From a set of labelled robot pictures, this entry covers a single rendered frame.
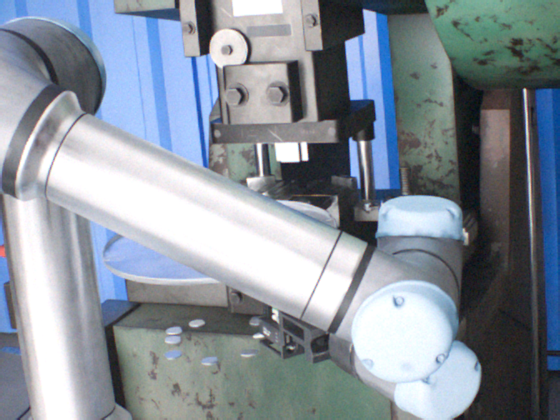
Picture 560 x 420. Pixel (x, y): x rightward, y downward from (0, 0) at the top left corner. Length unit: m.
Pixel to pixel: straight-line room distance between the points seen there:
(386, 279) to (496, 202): 0.94
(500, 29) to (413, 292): 0.46
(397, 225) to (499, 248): 0.82
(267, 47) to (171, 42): 1.45
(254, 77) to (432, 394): 0.63
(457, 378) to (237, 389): 0.55
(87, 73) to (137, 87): 1.97
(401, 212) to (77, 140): 0.28
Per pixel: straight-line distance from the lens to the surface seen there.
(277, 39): 1.46
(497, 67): 1.25
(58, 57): 0.95
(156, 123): 2.93
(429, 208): 0.93
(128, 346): 1.50
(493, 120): 1.74
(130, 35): 2.96
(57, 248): 1.00
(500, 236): 1.73
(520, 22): 1.16
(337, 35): 1.45
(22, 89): 0.85
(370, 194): 1.60
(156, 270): 1.27
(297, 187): 1.59
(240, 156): 1.80
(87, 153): 0.83
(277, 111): 1.44
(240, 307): 1.47
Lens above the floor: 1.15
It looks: 14 degrees down
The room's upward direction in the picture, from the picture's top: 6 degrees counter-clockwise
